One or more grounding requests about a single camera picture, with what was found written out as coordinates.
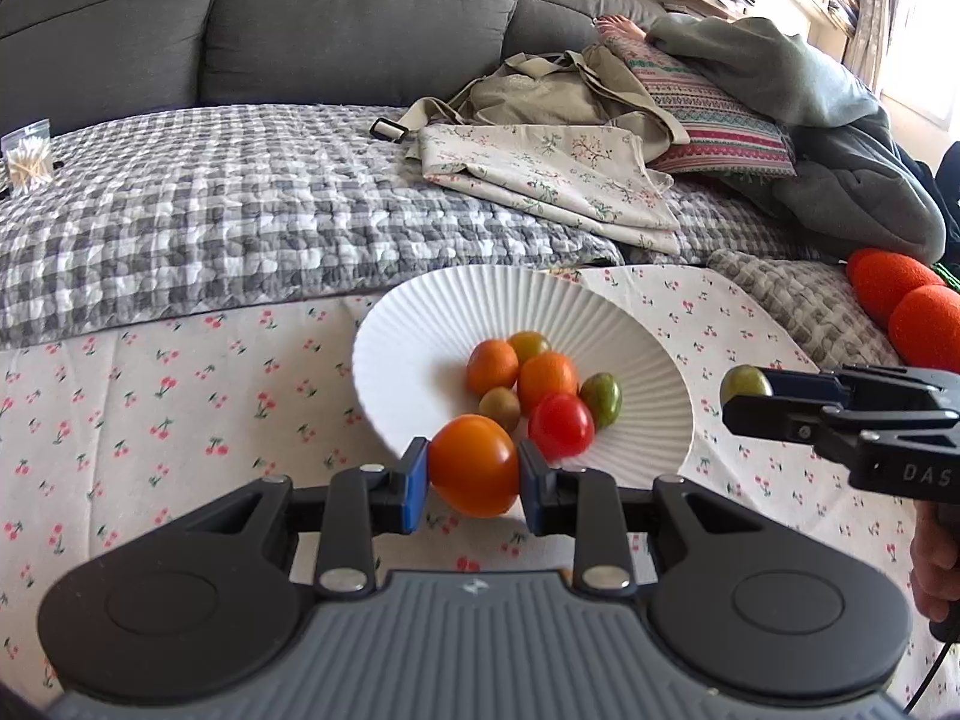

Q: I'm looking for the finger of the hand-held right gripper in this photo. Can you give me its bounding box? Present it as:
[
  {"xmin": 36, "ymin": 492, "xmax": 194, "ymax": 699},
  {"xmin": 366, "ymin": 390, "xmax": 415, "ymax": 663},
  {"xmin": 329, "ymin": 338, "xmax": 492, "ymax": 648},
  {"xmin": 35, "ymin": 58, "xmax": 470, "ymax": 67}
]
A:
[
  {"xmin": 722, "ymin": 394, "xmax": 833, "ymax": 445},
  {"xmin": 765, "ymin": 369, "xmax": 852, "ymax": 400}
]

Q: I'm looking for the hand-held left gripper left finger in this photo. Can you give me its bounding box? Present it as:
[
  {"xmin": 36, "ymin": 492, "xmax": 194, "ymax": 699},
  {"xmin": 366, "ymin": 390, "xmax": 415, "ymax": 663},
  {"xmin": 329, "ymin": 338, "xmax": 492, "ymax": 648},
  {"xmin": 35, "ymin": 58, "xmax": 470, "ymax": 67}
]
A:
[{"xmin": 176, "ymin": 436, "xmax": 430, "ymax": 593}]

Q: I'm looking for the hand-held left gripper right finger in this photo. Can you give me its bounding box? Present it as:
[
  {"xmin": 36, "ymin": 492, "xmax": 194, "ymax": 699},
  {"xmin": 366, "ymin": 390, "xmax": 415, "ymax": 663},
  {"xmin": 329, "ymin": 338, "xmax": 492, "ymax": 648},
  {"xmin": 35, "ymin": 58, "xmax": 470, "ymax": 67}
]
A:
[{"xmin": 519, "ymin": 439, "xmax": 773, "ymax": 592}]

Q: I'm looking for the round light green tomato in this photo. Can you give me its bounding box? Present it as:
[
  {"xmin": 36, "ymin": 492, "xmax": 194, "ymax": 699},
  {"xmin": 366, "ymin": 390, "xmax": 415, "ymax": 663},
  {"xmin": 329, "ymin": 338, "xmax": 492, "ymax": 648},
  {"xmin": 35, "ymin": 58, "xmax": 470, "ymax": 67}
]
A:
[{"xmin": 720, "ymin": 364, "xmax": 773, "ymax": 404}]

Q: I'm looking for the orange tomato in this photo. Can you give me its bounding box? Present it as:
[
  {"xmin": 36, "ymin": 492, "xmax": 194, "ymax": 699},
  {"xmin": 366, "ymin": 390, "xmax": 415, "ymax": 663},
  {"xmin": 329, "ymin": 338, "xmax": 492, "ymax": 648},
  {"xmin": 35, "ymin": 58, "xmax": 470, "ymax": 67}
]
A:
[
  {"xmin": 517, "ymin": 352, "xmax": 580, "ymax": 417},
  {"xmin": 427, "ymin": 414, "xmax": 520, "ymax": 518}
]

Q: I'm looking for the red tomato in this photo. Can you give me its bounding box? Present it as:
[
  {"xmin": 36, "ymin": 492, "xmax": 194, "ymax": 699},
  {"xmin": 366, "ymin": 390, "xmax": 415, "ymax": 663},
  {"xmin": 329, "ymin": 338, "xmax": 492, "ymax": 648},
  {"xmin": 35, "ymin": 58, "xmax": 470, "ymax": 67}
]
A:
[{"xmin": 528, "ymin": 391, "xmax": 596, "ymax": 461}]

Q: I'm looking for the small brown kiwi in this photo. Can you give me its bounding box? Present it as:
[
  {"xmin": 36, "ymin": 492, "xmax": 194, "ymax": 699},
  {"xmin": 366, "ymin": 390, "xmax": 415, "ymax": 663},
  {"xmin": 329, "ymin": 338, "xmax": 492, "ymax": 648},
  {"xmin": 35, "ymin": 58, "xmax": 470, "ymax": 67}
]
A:
[{"xmin": 478, "ymin": 386, "xmax": 522, "ymax": 434}]

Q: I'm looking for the oval green-red tomato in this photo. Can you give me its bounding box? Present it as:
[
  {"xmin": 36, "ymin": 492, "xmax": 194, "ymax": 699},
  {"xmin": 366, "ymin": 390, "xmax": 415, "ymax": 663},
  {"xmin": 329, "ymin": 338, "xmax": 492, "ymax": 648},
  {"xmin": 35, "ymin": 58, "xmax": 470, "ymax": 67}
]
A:
[{"xmin": 579, "ymin": 373, "xmax": 623, "ymax": 428}]

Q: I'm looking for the small mandarin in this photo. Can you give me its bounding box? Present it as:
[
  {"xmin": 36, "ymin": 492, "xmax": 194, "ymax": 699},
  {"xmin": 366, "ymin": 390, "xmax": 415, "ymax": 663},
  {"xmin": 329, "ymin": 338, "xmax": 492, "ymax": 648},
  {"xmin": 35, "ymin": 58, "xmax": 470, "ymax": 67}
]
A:
[{"xmin": 466, "ymin": 339, "xmax": 520, "ymax": 396}]

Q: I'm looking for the yellow-orange tomato back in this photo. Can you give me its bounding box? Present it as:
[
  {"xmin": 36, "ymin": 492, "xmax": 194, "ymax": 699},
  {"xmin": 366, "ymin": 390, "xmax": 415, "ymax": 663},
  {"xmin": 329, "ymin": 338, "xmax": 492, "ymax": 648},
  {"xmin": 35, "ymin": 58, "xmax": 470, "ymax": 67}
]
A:
[{"xmin": 508, "ymin": 330, "xmax": 552, "ymax": 365}]

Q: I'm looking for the white ribbed plate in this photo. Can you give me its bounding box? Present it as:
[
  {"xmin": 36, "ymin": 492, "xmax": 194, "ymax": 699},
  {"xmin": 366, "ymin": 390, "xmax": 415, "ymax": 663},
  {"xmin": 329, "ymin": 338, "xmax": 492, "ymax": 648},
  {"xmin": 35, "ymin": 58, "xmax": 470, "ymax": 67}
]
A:
[{"xmin": 352, "ymin": 265, "xmax": 695, "ymax": 488}]

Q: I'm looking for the person's right hand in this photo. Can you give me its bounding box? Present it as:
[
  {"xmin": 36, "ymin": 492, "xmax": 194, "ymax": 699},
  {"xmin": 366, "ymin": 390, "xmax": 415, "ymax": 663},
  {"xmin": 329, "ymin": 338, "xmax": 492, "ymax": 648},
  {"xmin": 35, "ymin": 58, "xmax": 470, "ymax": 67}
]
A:
[{"xmin": 911, "ymin": 499, "xmax": 960, "ymax": 625}]

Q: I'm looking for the grey knit blanket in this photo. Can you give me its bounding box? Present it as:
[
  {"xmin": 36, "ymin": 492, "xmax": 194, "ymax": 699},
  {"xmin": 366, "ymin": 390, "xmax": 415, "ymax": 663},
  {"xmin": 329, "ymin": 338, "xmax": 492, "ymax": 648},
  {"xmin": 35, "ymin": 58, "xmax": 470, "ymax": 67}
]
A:
[{"xmin": 705, "ymin": 249, "xmax": 901, "ymax": 372}]

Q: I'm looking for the orange foam ball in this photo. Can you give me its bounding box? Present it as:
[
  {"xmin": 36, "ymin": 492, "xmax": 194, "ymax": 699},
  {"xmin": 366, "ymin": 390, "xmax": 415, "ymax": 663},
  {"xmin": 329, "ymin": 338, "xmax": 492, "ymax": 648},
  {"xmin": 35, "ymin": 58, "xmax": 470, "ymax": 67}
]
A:
[{"xmin": 887, "ymin": 283, "xmax": 960, "ymax": 374}]

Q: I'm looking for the orange plush toy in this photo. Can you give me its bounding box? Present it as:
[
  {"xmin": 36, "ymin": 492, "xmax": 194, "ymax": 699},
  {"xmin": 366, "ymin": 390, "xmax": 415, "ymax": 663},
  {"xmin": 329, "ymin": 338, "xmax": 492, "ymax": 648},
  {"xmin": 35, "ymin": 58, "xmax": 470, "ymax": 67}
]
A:
[{"xmin": 846, "ymin": 247, "xmax": 946, "ymax": 327}]

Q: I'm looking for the dark grey garment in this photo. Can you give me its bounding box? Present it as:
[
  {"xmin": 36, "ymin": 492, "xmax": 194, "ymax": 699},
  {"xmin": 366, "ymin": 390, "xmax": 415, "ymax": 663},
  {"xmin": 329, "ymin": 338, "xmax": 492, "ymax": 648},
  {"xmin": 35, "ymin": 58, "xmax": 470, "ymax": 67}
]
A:
[{"xmin": 750, "ymin": 105, "xmax": 947, "ymax": 265}]

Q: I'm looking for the cherry print tablecloth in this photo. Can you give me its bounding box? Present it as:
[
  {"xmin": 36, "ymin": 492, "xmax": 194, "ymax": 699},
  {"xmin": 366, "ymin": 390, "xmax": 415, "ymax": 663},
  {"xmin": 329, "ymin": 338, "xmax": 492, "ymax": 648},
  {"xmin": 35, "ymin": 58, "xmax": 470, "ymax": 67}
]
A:
[{"xmin": 0, "ymin": 262, "xmax": 960, "ymax": 691}]

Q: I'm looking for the striped patterned pillow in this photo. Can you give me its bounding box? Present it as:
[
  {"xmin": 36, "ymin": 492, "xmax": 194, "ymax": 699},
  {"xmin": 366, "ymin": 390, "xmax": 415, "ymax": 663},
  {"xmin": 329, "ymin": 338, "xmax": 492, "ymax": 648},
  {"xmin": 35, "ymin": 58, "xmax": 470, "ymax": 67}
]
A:
[{"xmin": 600, "ymin": 34, "xmax": 797, "ymax": 179}]

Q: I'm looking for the folded floral cloth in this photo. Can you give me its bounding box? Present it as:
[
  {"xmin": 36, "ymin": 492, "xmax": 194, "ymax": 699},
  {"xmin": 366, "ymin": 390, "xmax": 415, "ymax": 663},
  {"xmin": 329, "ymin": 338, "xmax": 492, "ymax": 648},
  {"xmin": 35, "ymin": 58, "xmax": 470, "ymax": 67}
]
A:
[{"xmin": 405, "ymin": 124, "xmax": 682, "ymax": 254}]

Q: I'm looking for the grey white checked quilt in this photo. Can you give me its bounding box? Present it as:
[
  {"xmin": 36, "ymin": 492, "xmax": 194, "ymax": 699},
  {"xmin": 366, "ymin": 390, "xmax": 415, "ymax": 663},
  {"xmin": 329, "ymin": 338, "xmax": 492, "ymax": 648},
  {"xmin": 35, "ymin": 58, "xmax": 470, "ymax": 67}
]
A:
[{"xmin": 0, "ymin": 101, "xmax": 848, "ymax": 350}]

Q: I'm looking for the light patterned curtain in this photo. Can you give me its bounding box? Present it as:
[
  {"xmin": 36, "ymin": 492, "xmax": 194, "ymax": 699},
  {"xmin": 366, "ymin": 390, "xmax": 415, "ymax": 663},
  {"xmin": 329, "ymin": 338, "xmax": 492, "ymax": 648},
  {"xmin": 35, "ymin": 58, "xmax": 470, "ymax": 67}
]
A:
[{"xmin": 840, "ymin": 0, "xmax": 912, "ymax": 91}]

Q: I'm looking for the beige canvas bag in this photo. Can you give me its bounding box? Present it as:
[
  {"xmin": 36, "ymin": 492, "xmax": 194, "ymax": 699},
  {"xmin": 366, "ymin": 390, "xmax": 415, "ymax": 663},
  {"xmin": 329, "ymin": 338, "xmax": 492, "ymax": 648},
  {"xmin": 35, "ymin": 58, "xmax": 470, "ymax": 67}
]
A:
[{"xmin": 401, "ymin": 49, "xmax": 691, "ymax": 166}]

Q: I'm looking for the grey sofa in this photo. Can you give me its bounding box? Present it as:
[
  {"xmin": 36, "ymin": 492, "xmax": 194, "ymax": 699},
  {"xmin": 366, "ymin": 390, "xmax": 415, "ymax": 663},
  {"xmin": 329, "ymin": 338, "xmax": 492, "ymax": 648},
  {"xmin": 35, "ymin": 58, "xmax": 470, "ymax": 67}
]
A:
[{"xmin": 0, "ymin": 0, "xmax": 668, "ymax": 136}]

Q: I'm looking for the clear bag of cotton swabs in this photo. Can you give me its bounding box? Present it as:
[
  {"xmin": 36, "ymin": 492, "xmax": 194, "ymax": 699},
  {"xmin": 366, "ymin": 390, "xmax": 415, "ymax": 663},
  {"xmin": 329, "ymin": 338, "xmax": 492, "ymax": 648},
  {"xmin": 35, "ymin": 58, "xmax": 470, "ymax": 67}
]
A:
[{"xmin": 0, "ymin": 118, "xmax": 55, "ymax": 192}]

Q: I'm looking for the black cable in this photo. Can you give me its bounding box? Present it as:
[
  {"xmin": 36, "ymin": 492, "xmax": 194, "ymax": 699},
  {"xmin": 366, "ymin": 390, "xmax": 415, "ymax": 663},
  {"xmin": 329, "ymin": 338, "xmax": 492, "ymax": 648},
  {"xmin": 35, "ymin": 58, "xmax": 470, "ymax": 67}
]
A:
[{"xmin": 904, "ymin": 619, "xmax": 960, "ymax": 717}]

